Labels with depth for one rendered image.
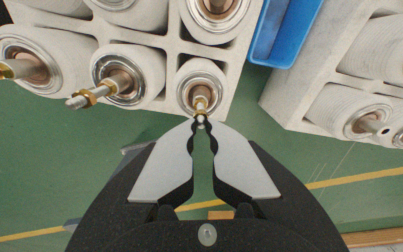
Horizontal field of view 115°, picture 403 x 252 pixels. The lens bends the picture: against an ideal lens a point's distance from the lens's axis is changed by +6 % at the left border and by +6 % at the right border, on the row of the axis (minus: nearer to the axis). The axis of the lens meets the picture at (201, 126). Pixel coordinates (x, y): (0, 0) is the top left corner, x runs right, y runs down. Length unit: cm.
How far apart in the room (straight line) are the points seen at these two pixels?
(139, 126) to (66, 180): 57
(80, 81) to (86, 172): 67
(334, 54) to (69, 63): 44
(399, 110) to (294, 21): 28
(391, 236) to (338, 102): 180
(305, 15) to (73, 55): 44
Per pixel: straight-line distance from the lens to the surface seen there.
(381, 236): 205
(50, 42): 28
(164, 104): 30
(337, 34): 38
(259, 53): 48
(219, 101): 21
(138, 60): 22
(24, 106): 80
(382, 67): 36
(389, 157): 116
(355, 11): 38
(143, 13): 22
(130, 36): 29
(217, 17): 20
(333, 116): 36
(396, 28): 37
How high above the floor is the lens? 45
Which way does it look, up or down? 59 degrees down
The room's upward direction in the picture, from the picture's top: 178 degrees clockwise
